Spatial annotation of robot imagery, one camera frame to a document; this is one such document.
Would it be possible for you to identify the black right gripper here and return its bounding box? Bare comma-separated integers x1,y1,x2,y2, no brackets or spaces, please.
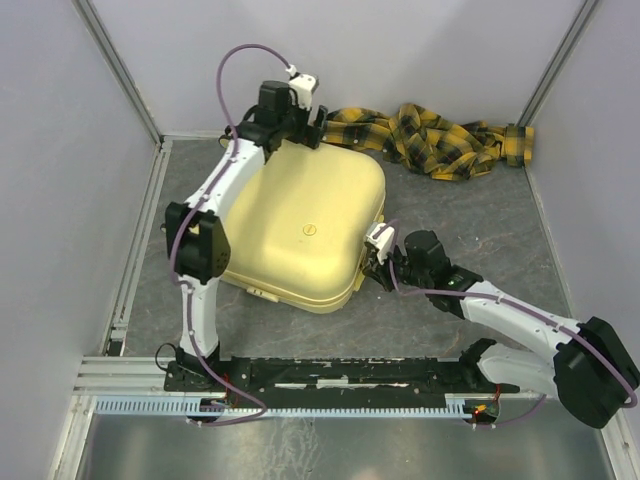
362,240,430,292

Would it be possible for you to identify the yellow suitcase with black lining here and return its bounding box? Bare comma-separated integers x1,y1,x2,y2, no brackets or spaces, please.
221,142,386,314

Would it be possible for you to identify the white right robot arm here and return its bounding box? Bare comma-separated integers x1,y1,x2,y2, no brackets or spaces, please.
363,223,639,429

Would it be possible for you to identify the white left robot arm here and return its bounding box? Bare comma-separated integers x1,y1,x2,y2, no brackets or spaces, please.
165,74,328,390

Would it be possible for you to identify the yellow plaid shirt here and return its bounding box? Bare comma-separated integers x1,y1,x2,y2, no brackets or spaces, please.
323,103,535,181

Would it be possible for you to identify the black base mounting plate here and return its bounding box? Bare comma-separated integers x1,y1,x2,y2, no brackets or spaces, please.
163,355,521,409

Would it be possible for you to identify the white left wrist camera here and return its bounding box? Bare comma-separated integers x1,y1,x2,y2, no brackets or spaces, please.
285,64,319,111

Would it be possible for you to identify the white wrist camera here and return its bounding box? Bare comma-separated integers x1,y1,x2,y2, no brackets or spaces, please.
364,220,396,265
285,64,319,111

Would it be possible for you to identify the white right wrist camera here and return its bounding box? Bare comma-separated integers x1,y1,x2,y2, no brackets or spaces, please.
364,220,396,265

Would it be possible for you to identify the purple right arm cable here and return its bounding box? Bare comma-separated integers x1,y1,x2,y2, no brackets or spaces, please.
372,218,639,429

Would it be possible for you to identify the aluminium frame rail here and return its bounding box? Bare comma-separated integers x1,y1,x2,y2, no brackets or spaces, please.
75,345,568,397

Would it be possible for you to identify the blue slotted cable duct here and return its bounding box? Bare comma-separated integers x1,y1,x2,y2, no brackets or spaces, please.
94,396,471,419

